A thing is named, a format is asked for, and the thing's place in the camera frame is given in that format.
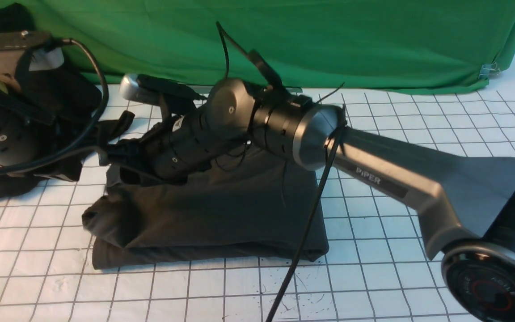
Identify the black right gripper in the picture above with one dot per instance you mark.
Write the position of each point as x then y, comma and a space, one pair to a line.
171, 152

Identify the gray long-sleeved shirt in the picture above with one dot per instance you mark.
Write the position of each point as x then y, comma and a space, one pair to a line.
257, 210

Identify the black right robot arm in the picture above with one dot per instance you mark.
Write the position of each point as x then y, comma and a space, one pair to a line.
465, 205

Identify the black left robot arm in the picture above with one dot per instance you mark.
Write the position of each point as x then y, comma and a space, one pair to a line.
45, 105

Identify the dark crumpled garment pile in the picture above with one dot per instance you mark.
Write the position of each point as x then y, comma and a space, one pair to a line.
15, 17

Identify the white grid-pattern mat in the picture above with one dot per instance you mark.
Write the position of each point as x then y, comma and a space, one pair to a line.
375, 271

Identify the green backdrop cloth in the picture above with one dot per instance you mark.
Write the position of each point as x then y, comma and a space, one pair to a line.
409, 46

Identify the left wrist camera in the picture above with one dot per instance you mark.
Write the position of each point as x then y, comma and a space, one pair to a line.
36, 48

